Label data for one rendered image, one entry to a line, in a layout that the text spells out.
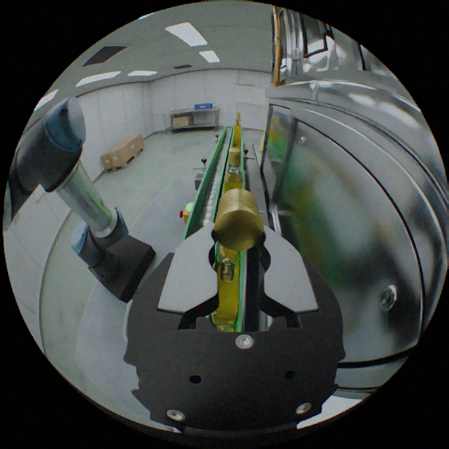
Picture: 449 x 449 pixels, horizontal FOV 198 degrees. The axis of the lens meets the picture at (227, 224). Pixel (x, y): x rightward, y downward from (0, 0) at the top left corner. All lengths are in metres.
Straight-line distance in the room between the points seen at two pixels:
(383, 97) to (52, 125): 0.35
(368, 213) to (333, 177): 0.08
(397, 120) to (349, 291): 0.17
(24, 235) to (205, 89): 6.79
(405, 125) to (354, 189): 0.11
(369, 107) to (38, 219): 3.80
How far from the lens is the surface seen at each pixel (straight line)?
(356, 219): 0.17
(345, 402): 0.20
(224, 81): 6.11
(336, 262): 0.19
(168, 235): 0.74
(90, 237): 0.56
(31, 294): 3.96
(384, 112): 0.17
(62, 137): 0.24
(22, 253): 3.70
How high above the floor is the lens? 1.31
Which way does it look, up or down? 50 degrees down
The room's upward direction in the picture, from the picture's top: 3 degrees clockwise
